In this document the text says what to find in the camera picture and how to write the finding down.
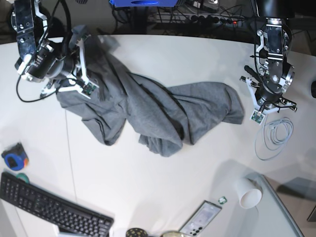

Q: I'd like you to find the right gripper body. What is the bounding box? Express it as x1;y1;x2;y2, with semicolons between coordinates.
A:
16;33;99;99

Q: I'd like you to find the white coiled cable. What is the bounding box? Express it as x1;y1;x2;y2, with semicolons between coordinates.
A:
254;116;294;161

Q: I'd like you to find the small green white chip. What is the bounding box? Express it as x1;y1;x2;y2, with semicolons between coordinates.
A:
218;196;228;205

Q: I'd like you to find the white paper cup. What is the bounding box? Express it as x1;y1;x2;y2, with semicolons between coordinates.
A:
234;178;262;209

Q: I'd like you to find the gold rimmed round tin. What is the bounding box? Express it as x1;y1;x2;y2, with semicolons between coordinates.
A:
160;231;184;237

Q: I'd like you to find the glass side table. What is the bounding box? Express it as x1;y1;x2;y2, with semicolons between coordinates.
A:
246;173;316;237

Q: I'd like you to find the black gold dotted round object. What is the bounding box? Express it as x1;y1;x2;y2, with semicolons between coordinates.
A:
125;228;149;237

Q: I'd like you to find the blue orange tape measure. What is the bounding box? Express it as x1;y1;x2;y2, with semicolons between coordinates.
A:
1;143;29;171

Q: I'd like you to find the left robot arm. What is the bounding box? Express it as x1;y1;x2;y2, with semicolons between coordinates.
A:
240;0;297;124

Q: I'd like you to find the black computer keyboard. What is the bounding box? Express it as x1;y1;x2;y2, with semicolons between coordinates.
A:
0;172;114;237

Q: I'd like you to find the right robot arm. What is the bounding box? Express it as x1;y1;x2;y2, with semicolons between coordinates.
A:
10;0;99;100

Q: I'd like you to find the green round object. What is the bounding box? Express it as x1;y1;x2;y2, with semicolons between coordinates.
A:
16;173;30;184

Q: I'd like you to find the smartphone in clear case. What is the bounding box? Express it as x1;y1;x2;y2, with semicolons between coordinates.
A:
179;200;222;237

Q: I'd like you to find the blue box with hole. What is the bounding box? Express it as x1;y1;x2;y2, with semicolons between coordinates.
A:
109;0;183;7

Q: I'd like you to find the grey t-shirt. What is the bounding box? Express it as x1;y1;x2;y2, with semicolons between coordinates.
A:
57;36;244;157

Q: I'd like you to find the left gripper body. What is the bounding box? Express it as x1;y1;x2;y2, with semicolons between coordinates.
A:
240;65;297;124

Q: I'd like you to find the black round object at edge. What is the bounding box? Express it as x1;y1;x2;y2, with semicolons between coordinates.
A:
311;81;316;98

